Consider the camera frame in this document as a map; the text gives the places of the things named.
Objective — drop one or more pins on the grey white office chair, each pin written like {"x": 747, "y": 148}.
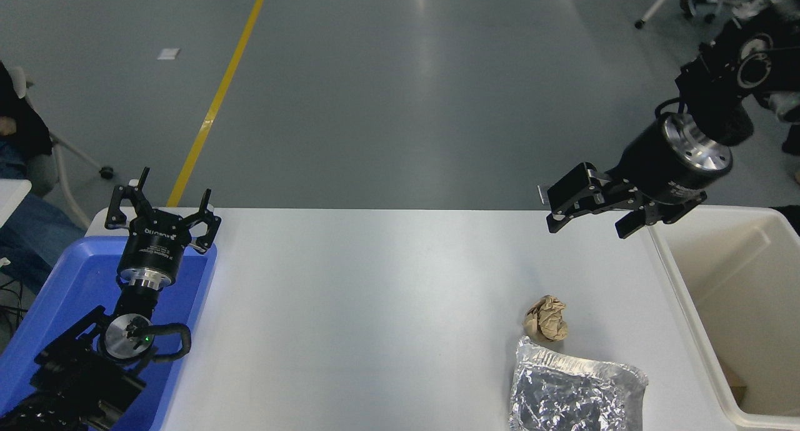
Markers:
{"x": 40, "y": 172}

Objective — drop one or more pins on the crumpled tan paper ball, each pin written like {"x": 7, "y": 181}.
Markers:
{"x": 547, "y": 318}

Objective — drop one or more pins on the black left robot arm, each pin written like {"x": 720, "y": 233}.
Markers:
{"x": 75, "y": 368}

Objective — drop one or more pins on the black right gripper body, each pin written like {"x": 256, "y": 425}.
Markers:
{"x": 650, "y": 165}

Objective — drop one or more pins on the small white side table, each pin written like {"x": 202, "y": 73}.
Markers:
{"x": 11, "y": 197}

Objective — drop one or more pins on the blue plastic tray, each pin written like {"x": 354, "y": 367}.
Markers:
{"x": 75, "y": 275}

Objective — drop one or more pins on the large pale bin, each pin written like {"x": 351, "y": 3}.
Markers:
{"x": 737, "y": 281}

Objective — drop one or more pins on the person's hand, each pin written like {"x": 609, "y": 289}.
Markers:
{"x": 6, "y": 126}

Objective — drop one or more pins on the silver foil tray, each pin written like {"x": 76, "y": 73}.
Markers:
{"x": 562, "y": 393}

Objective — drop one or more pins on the small grey floor plate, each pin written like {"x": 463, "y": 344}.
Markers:
{"x": 543, "y": 193}

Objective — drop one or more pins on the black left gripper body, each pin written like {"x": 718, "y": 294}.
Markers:
{"x": 156, "y": 247}

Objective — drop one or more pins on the white paper scrap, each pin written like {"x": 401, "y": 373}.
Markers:
{"x": 167, "y": 54}

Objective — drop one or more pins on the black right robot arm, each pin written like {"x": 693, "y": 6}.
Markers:
{"x": 725, "y": 75}

